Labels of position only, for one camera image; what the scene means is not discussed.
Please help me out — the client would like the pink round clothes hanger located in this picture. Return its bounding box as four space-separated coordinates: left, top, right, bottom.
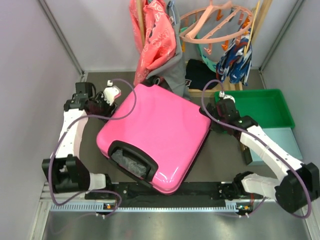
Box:
179 0 256 55

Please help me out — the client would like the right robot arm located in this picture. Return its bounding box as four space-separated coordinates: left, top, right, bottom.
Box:
202 98 320 219

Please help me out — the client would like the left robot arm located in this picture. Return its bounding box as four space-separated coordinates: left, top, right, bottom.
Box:
41 80 121 199

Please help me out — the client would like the coral patterned jacket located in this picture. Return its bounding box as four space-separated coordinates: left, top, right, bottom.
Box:
129 0 177 86

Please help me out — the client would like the grey hanging garment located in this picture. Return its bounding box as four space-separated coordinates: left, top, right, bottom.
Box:
145 0 191 101

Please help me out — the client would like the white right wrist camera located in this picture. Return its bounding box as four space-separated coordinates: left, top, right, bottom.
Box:
218 91 236 103

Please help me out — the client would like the light blue plastic tray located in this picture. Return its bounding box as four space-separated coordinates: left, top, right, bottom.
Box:
243 127 303 166

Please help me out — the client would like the green plastic tray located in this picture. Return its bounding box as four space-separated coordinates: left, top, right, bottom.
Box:
225 89 295 129

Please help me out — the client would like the pink hard-shell suitcase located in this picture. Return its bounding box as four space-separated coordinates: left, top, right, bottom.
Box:
96 83 211 195

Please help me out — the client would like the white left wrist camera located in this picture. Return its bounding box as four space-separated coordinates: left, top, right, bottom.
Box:
102 80 122 106

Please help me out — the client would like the teal round clothes hanger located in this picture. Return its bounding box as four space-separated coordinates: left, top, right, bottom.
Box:
179 27 217 73

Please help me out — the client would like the dark navy folded garment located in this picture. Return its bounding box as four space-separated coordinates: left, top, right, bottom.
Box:
185 59 218 90

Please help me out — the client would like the blue white patterned garment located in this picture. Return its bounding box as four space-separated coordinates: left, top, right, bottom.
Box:
216 27 253 86

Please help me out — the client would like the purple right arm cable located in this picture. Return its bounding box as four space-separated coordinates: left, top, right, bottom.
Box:
201 79 313 220

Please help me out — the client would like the wooden clothes rack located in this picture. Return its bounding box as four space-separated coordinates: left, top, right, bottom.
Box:
132 0 273 91

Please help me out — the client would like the aluminium rail frame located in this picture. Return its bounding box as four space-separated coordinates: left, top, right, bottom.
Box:
30 182 320 240

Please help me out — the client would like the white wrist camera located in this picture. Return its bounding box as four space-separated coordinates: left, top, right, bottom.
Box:
102 80 122 106
218 91 236 103

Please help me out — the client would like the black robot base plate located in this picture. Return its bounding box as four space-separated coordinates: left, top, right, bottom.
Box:
84 181 265 208

